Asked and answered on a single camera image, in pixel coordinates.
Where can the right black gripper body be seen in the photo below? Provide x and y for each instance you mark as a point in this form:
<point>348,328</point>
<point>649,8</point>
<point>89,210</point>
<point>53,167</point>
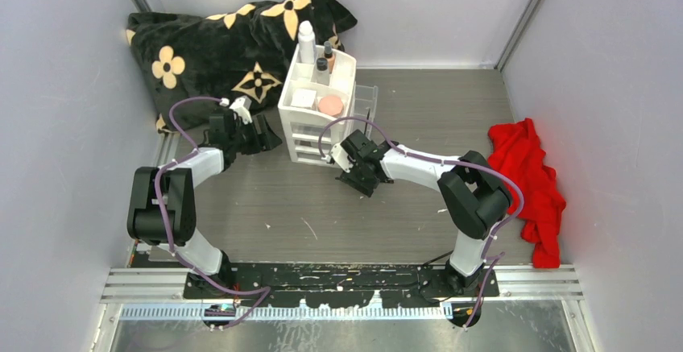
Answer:
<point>358,168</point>

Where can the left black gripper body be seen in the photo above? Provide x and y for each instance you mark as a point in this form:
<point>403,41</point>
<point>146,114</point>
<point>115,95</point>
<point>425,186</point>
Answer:
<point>245,138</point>

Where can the small cream box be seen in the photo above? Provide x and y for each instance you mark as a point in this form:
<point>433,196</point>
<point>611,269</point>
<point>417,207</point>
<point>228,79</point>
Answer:
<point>304,98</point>

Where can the clear drawer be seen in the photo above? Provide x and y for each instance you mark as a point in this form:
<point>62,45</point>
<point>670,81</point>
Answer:
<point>364,97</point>

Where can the white plastic drawer organizer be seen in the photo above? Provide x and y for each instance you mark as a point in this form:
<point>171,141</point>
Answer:
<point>305,129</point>

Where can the black cap clear bottle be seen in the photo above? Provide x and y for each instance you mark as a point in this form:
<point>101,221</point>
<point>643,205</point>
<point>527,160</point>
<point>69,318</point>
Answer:
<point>321,73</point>

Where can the white spray bottle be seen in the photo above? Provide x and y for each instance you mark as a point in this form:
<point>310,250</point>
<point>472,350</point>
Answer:
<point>307,43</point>

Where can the beige foundation bottle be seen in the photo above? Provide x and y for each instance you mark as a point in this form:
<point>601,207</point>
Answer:
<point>329,55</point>

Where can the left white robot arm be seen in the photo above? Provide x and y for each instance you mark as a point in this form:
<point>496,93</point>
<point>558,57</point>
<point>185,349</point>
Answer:
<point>162,210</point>

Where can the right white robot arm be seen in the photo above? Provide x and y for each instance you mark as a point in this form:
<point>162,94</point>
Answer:
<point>476,197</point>

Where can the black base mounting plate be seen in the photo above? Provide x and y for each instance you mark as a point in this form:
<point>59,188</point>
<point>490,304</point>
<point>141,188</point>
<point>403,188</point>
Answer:
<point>340,286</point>

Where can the red cloth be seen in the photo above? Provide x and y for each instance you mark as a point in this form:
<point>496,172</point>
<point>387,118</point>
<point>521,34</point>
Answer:
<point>517,154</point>

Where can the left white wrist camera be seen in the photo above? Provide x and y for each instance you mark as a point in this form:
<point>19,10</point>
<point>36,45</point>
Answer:
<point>241,106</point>

